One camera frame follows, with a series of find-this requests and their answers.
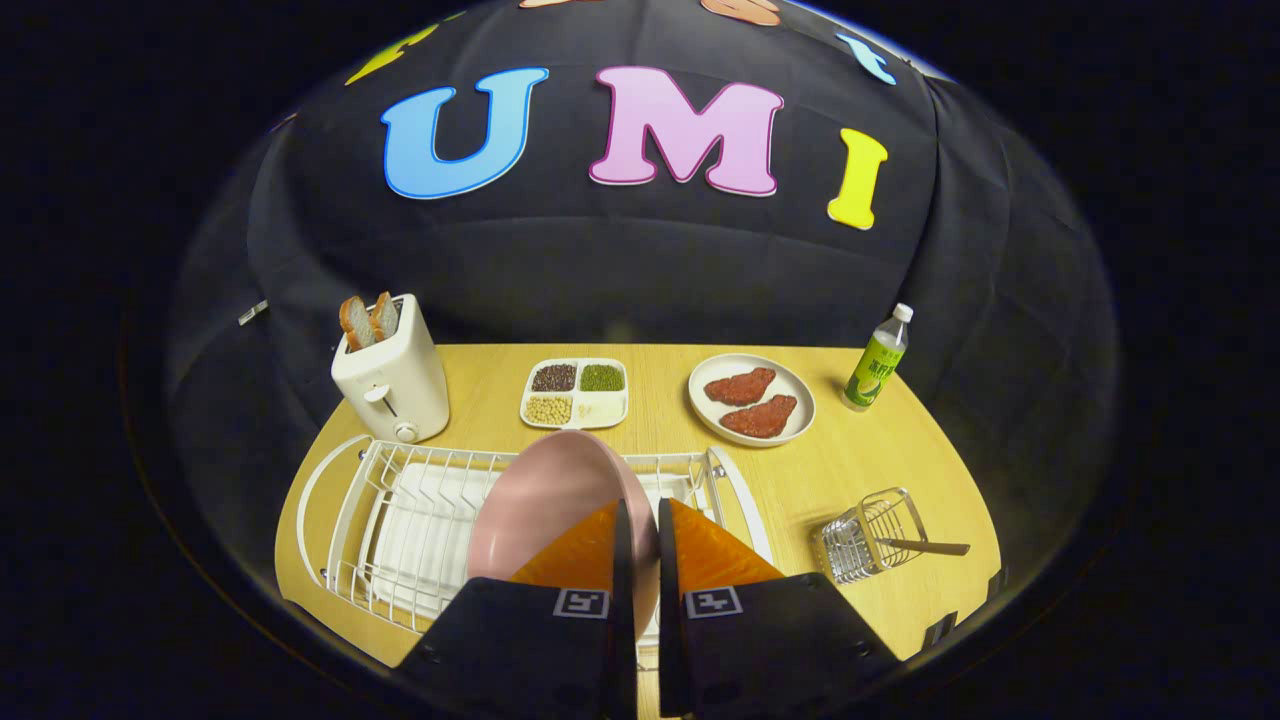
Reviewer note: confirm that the silver cloth clip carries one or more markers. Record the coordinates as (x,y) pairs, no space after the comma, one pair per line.
(252,312)

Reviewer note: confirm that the white plate with meat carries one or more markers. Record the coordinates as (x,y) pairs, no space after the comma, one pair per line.
(698,397)

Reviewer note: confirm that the green label drink bottle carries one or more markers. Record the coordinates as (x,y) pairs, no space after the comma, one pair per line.
(875,370)

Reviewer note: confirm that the metal spoon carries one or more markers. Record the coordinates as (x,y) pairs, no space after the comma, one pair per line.
(940,548)

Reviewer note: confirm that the pink plate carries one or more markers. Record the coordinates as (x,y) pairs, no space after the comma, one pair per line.
(550,500)

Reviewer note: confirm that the white divided bean tray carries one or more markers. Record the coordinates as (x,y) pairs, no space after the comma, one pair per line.
(610,411)

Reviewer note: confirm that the black backdrop cloth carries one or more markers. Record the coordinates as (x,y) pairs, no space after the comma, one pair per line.
(600,270)

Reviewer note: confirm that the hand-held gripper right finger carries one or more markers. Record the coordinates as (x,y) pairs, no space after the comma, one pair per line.
(670,620)

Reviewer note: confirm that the white toaster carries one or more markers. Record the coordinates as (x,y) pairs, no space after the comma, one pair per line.
(400,380)

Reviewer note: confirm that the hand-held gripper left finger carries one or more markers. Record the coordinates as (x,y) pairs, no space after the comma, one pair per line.
(625,620)

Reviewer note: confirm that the red meat patty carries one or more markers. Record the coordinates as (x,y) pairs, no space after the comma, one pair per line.
(740,386)
(760,417)

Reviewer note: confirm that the toasted bread slice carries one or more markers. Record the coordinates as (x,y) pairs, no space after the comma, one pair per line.
(356,322)
(385,315)

